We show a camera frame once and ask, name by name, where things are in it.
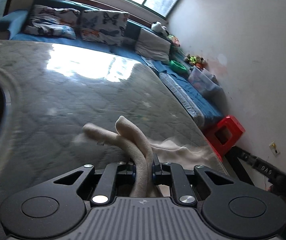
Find green bowl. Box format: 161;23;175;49
169;59;189;74

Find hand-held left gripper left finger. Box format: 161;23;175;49
53;162;136;204

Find clear storage box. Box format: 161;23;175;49
188;66;224;98

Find panda plush toy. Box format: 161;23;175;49
151;21;168;34

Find red plastic stool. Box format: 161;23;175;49
204;115;246;155

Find orange green plush toy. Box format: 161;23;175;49
167;34;181;47

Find grey pillow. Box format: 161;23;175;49
134;27;171;64

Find dark teal sofa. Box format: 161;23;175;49
0;0;225;128

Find grey quilted star table cover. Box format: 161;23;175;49
0;40;230;240

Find cream sweatshirt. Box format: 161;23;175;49
77;115;208;198

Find small plush toys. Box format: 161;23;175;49
184;54;207;69

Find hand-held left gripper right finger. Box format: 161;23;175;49
152;152;235;204

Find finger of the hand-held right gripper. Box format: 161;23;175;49
234;147;259;167

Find butterfly print pillow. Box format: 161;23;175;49
24;4;81;40
79;9;130;47

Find blue blanket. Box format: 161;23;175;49
142;55;225;128

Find wall socket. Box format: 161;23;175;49
269;141;281;157

